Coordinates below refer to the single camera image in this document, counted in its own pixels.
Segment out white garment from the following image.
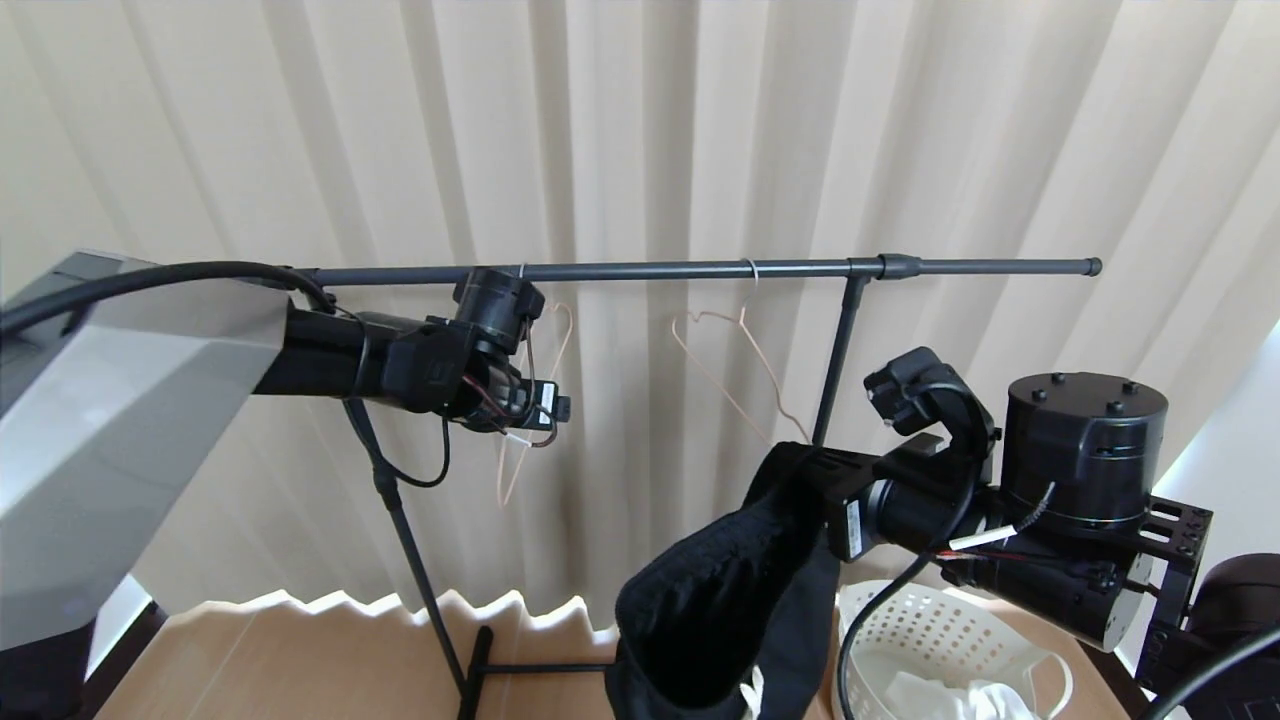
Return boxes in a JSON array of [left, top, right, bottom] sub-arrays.
[[884, 669, 1037, 720]]

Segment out white laundry basket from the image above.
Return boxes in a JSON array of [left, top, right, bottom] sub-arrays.
[[834, 579, 1077, 720]]

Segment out black cable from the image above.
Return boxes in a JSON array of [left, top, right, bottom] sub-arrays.
[[342, 340, 454, 491], [836, 480, 993, 720], [0, 261, 339, 337]]

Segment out pink clothes hanger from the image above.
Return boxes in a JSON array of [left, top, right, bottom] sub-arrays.
[[496, 264, 577, 510], [669, 257, 814, 447]]

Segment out black clothes rack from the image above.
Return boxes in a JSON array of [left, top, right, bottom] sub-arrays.
[[290, 252, 1104, 720]]

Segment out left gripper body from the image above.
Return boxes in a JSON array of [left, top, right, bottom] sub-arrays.
[[462, 352, 573, 448]]

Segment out beige curtain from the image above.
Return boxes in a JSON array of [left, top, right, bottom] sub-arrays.
[[0, 0, 1280, 623]]

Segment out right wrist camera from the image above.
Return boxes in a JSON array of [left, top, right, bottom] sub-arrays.
[[862, 345, 1000, 487]]

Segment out black shorts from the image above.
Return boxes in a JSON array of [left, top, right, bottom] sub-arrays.
[[604, 441, 844, 720]]

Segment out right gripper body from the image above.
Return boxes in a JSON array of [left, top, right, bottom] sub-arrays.
[[800, 435, 1003, 564]]

